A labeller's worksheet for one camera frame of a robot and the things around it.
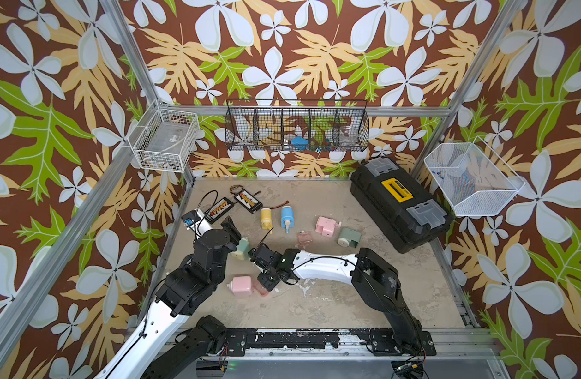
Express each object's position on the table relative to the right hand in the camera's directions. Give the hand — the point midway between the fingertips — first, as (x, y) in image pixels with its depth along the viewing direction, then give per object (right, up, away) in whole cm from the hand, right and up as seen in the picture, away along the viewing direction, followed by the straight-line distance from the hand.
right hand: (263, 277), depth 87 cm
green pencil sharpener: (+34, +14, +7) cm, 37 cm away
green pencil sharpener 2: (-8, +11, 0) cm, 13 cm away
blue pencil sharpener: (+9, +22, +11) cm, 26 cm away
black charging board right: (-8, +28, +21) cm, 36 cm away
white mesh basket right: (+76, +36, -5) cm, 84 cm away
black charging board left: (-23, +25, +20) cm, 39 cm away
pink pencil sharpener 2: (-7, -1, -7) cm, 10 cm away
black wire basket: (+13, +61, +11) cm, 64 cm away
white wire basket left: (-37, +52, -1) cm, 63 cm away
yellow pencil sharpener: (0, +21, +9) cm, 23 cm away
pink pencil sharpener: (+26, +18, +11) cm, 33 cm away
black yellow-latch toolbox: (+52, +25, -1) cm, 58 cm away
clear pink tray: (+16, +13, +9) cm, 22 cm away
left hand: (-9, +23, -19) cm, 31 cm away
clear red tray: (+1, 0, -10) cm, 10 cm away
